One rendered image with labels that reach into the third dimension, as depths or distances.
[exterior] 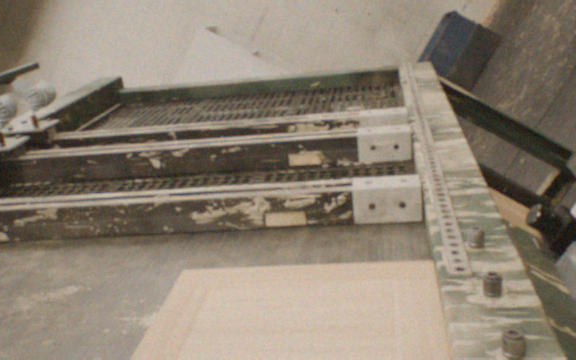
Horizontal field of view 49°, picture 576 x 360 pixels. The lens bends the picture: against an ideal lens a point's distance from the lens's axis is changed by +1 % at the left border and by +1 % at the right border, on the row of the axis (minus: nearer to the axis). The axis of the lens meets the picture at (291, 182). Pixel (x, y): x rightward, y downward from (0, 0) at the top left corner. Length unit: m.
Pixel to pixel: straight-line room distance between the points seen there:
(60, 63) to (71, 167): 5.03
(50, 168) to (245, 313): 0.94
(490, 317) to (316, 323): 0.23
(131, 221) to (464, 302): 0.69
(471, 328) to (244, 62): 4.11
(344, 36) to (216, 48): 1.69
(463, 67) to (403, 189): 4.04
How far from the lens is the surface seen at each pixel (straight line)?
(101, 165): 1.68
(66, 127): 2.22
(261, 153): 1.55
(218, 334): 0.89
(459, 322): 0.81
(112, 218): 1.30
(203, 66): 4.84
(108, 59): 6.53
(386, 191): 1.17
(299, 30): 6.13
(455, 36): 5.17
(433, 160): 1.35
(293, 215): 1.20
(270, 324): 0.89
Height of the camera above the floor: 1.20
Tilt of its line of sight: 4 degrees down
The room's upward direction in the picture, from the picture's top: 62 degrees counter-clockwise
